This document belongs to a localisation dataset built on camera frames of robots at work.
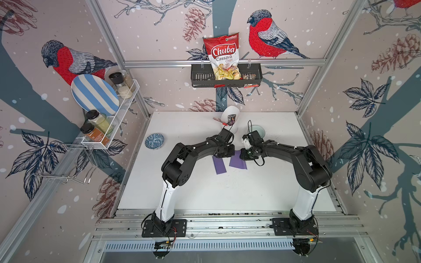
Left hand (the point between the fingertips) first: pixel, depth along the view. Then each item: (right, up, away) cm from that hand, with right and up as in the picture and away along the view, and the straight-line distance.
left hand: (236, 150), depth 97 cm
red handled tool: (-10, +19, +4) cm, 22 cm away
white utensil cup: (-2, +25, +5) cm, 26 cm away
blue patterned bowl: (-52, +5, +7) cm, 53 cm away
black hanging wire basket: (-20, +45, -2) cm, 50 cm away
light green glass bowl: (+16, +13, +11) cm, 24 cm away
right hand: (+2, -3, +1) cm, 4 cm away
